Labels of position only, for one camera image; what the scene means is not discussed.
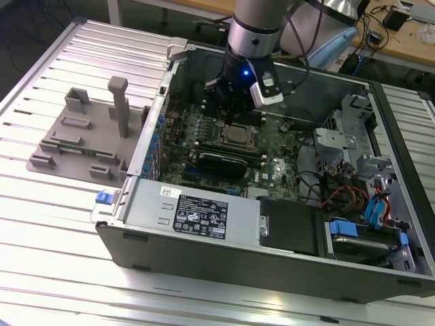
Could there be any metal socket cover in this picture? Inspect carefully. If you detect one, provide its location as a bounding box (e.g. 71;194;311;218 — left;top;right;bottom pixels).
218;123;262;151

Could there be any CPU socket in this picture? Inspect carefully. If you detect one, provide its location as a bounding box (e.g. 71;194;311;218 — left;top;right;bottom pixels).
217;122;262;152

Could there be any black installed RAM stick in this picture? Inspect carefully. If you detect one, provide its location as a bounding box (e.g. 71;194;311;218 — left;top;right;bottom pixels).
198;141;265;159

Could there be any black graphics card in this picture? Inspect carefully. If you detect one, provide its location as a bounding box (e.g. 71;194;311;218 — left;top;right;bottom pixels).
195;151;249;179

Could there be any green motherboard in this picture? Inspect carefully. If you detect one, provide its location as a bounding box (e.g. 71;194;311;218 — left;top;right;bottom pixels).
158;97;309;204

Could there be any gray case release latch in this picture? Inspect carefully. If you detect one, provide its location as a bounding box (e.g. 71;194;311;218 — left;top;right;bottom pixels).
167;37;189;62

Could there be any silver metal drive cage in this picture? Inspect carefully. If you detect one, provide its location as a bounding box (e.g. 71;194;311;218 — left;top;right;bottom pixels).
314;94;399;178

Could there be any silver power supply unit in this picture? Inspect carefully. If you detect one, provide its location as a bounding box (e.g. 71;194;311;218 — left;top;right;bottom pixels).
114;178;263;246

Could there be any gray plastic parts rack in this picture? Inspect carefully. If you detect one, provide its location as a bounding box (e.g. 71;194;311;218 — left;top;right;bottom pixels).
26;76;152;187

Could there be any black open PC case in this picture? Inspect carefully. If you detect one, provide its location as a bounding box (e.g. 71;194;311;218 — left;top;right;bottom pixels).
88;36;435;304

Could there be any green RAM stick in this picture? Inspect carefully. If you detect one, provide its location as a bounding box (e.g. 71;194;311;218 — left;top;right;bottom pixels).
57;144;95;156

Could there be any black box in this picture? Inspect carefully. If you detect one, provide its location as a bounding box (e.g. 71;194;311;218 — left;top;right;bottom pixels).
382;7;408;32

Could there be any wooden desk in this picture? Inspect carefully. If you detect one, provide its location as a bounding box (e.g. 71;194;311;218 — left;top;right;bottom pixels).
351;0;435;65

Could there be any hard disk in blue carrier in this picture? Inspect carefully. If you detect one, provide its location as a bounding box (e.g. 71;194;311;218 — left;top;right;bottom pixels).
324;219;411;270

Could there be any gray flat device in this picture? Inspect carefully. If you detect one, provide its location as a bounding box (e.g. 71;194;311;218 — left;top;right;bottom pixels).
408;3;435;24

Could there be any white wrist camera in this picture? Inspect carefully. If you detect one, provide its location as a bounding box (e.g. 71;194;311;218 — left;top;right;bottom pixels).
249;60;285;108

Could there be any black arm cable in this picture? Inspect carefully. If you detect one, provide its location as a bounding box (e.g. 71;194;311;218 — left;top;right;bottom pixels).
284;0;324;96

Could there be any white desk frame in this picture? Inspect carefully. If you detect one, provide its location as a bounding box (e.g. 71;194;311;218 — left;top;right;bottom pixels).
107;0;237;35

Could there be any red yellow wire bundle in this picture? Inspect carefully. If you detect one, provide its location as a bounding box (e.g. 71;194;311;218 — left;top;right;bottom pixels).
321;185;372;209

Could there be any blue flat wire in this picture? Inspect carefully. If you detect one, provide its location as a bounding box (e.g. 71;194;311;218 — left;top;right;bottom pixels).
366;194;392;227

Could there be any orange flat wire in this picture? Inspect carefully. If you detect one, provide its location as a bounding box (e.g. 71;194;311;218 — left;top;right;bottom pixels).
385;189;396;221

